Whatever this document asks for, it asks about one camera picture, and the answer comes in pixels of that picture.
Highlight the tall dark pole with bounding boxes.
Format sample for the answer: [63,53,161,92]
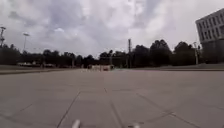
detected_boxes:
[127,38,133,69]

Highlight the grey paved plaza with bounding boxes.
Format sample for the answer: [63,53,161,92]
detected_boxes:
[0,68,224,128]

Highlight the row of dark trees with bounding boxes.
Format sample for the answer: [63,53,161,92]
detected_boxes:
[0,39,224,69]

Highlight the grass strip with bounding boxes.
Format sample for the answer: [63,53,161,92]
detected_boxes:
[133,62,224,72]
[0,64,69,75]

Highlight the pale pole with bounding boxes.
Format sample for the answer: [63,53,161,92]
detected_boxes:
[193,41,200,66]

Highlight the floodlight mast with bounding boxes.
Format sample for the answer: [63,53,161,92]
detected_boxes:
[0,26,7,48]
[22,32,31,53]

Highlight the pale grey building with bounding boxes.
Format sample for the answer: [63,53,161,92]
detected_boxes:
[195,8,224,64]

